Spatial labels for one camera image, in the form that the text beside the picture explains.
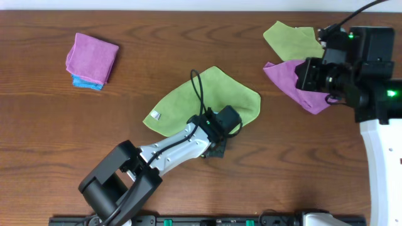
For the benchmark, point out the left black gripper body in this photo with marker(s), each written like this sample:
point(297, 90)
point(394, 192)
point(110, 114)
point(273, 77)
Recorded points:
point(217, 150)

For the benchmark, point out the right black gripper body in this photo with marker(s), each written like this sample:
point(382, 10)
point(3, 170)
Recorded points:
point(304, 75)

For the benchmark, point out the light green cloth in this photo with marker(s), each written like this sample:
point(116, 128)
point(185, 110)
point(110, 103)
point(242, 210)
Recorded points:
point(170, 115)

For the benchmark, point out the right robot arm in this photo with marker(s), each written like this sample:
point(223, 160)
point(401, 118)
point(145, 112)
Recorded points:
point(356, 70)

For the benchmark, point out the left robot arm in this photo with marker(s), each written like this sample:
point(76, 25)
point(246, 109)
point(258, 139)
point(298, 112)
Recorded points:
point(124, 180)

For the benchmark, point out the crumpled purple cloth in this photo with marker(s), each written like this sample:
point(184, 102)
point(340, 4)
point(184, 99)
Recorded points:
point(284, 77)

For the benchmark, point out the olive green cloth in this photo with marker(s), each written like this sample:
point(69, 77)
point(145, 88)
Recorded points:
point(291, 43)

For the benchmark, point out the folded purple cloth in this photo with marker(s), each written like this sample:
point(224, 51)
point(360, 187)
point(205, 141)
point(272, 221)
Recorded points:
point(91, 59)

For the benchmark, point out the folded blue cloth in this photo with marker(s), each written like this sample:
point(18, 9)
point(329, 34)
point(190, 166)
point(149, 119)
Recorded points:
point(78, 82)

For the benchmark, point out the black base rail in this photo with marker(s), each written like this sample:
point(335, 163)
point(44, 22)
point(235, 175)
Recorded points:
point(269, 217)

